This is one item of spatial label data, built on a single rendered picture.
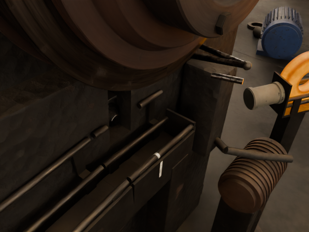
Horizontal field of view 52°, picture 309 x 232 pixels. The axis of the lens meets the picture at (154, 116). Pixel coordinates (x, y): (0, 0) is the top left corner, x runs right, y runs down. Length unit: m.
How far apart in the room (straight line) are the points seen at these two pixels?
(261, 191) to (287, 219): 0.66
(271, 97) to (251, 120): 1.09
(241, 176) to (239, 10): 0.52
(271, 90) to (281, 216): 0.75
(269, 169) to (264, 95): 0.20
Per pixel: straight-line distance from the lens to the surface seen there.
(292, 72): 0.89
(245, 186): 0.84
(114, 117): 0.61
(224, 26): 0.36
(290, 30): 2.54
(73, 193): 0.55
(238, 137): 1.80
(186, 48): 0.46
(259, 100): 0.85
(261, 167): 0.88
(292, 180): 1.67
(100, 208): 0.52
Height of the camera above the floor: 1.12
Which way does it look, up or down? 37 degrees down
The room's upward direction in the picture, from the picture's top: 4 degrees clockwise
